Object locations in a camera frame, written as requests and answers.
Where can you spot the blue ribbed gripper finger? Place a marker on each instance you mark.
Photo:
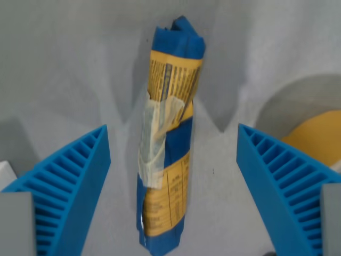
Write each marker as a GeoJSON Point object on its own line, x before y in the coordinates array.
{"type": "Point", "coordinates": [277, 181]}
{"type": "Point", "coordinates": [80, 181]}

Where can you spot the blue and yellow bag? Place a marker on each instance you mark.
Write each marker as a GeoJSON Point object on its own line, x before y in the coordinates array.
{"type": "Point", "coordinates": [170, 160]}

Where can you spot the white wall socket box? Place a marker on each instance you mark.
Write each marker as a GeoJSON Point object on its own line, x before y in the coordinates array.
{"type": "Point", "coordinates": [6, 173]}

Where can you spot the yellow tape roll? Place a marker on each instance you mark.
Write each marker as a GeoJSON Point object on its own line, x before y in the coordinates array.
{"type": "Point", "coordinates": [317, 138]}

